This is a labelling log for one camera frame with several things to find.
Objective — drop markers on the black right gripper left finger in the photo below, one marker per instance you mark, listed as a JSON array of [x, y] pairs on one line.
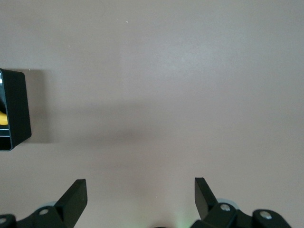
[[71, 204]]

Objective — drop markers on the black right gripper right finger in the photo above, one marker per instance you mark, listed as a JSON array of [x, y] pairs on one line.
[[205, 204]]

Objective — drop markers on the yellow banana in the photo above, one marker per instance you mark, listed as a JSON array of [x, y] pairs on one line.
[[3, 120]]

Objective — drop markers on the black plastic box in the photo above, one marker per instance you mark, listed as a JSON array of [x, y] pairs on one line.
[[19, 107]]

